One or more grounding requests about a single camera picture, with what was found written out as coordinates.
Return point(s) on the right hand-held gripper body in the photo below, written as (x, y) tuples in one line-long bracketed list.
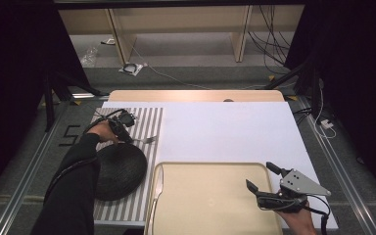
[(298, 184)]

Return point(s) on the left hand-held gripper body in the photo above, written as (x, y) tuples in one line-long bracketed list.
[(119, 125)]

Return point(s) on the black round plate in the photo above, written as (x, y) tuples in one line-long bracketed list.
[(124, 169)]

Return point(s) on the beige plastic tray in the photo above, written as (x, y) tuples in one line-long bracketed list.
[(209, 196)]

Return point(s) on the silver table knife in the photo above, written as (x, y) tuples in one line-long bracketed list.
[(158, 187)]

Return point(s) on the person's left hand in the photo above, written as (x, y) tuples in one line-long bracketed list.
[(103, 130)]

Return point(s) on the person's right hand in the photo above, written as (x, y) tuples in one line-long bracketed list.
[(298, 223)]

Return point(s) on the grey striped placemat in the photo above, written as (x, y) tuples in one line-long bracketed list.
[(143, 120)]

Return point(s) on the white board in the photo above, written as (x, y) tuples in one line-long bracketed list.
[(228, 130)]

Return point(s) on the white power adapter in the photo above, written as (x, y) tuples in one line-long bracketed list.
[(326, 123)]

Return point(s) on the black metal stand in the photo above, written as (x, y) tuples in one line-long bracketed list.
[(49, 104), (315, 94)]

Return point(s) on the clear plastic bag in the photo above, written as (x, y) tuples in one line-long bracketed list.
[(89, 57)]

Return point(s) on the small white packet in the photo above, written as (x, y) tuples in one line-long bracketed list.
[(109, 41)]

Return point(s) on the light wooden shelf unit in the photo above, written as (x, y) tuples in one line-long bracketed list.
[(124, 39)]

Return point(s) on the black curtain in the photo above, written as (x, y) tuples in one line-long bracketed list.
[(355, 65), (13, 65)]

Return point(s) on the aluminium floor rail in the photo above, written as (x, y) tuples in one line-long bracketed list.
[(29, 169), (342, 176)]

